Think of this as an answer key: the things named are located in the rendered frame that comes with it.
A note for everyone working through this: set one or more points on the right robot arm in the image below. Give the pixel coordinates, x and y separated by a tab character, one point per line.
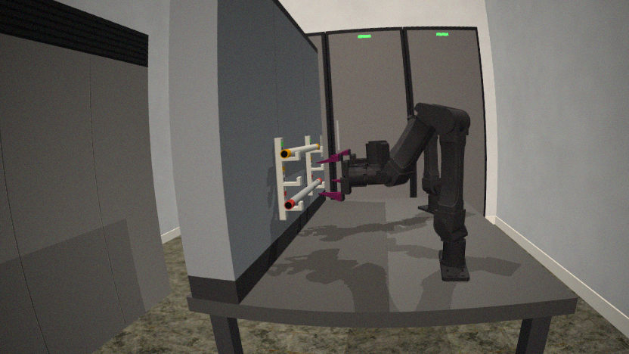
430	181

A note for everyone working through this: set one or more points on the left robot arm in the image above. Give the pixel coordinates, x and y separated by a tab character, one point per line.
449	218

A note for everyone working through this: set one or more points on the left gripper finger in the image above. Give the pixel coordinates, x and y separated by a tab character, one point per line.
332	159
331	194

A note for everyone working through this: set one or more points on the metal bar with red ends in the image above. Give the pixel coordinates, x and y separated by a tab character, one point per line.
298	197

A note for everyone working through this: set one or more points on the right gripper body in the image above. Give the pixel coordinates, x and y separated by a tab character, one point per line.
352	158

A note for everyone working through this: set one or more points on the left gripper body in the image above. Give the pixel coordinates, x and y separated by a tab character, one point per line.
351	176

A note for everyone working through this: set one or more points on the white bar with orange-yellow ends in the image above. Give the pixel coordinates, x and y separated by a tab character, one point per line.
304	149

